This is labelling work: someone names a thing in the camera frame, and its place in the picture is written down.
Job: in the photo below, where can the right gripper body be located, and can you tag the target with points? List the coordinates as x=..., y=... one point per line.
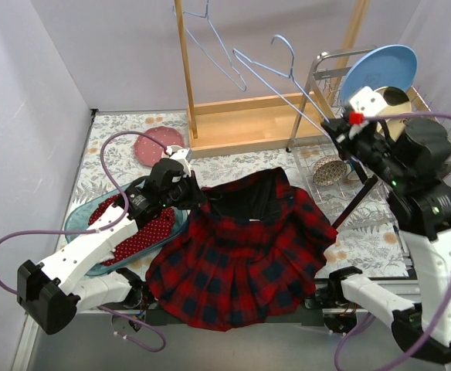
x=336, y=131

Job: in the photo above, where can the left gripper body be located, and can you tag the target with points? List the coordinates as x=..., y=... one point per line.
x=189, y=188

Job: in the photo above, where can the red plaid skirt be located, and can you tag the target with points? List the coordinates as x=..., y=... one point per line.
x=250, y=252

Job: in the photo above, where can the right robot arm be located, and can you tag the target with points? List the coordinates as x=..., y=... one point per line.
x=421, y=202

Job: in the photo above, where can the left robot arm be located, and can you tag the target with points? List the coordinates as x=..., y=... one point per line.
x=54, y=290

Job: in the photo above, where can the wooden hanger stand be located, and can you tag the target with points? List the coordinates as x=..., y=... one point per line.
x=222, y=120

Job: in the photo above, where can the blue white cup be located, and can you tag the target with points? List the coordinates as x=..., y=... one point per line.
x=351, y=174

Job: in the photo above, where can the red polka dot cloth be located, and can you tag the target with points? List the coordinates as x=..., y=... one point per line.
x=155, y=232

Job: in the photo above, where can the patterned bowl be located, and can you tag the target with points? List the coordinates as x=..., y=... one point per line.
x=328, y=172

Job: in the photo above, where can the pink dotted plate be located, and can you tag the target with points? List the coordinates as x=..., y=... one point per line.
x=147, y=152

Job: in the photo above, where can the cream plate black spot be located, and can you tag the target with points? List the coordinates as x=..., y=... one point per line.
x=397, y=103

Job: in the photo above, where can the metal dish rack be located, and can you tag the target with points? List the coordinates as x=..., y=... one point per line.
x=324, y=89

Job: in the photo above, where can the floral tablecloth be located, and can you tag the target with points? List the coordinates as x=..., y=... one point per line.
x=369, y=240

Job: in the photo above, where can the blue plate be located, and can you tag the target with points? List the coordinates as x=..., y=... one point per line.
x=380, y=69

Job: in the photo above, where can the teal plastic tray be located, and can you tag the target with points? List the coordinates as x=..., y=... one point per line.
x=84, y=215

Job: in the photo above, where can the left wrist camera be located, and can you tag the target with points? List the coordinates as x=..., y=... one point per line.
x=181, y=155

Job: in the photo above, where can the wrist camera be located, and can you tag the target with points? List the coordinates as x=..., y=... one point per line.
x=361, y=106
x=181, y=155

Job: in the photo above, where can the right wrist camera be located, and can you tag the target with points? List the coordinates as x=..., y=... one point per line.
x=361, y=106

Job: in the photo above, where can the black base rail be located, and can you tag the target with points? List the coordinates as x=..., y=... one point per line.
x=315, y=311

